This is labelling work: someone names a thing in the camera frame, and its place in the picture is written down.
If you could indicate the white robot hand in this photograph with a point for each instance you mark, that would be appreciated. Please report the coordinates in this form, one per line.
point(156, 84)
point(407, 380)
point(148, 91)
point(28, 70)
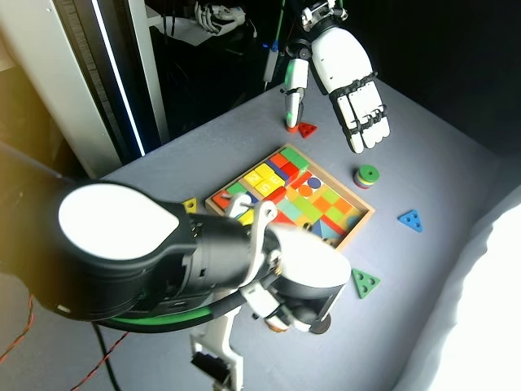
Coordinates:
point(342, 57)
point(309, 260)

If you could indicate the wooden block tray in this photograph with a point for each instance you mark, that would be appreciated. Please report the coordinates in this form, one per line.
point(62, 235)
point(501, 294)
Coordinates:
point(368, 212)

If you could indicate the spare white robot hand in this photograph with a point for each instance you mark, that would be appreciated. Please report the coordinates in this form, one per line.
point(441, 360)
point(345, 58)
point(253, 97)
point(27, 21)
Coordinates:
point(220, 16)

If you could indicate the green triangle three holes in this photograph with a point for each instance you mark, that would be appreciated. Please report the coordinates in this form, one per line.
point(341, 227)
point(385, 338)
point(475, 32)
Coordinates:
point(366, 284)

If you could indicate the brown chocolate toy cookie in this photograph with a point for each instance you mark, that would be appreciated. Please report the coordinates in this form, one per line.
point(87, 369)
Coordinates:
point(324, 329)

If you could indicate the red triangle three holes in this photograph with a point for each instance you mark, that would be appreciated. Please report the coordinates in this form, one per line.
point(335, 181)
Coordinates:
point(307, 129)

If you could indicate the red round peg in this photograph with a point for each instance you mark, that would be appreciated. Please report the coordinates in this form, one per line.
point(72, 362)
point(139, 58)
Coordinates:
point(291, 129)

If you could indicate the grey table cloth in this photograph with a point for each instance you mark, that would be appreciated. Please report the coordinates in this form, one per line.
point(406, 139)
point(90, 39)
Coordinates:
point(386, 317)

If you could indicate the red cube white mark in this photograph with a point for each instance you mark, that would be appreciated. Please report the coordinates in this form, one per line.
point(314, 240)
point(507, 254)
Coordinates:
point(220, 199)

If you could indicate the blue triangle three holes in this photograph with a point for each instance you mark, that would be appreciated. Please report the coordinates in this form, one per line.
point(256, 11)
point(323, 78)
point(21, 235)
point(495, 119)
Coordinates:
point(412, 222)

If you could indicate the yellow triangle three holes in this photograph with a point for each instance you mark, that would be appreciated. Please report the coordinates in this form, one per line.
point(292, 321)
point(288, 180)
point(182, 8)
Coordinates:
point(190, 207)

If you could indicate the white shelf board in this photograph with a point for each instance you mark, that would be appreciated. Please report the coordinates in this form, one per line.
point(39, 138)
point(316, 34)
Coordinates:
point(191, 34)

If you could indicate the white fabric sheet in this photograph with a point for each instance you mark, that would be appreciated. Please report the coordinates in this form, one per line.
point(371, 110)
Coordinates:
point(488, 326)

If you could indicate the black wrist camera white bracket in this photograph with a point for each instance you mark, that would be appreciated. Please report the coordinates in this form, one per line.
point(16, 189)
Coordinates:
point(215, 358)

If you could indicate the white cabinet frame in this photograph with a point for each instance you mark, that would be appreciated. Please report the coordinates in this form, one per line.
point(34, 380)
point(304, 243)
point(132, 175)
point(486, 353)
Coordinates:
point(49, 61)

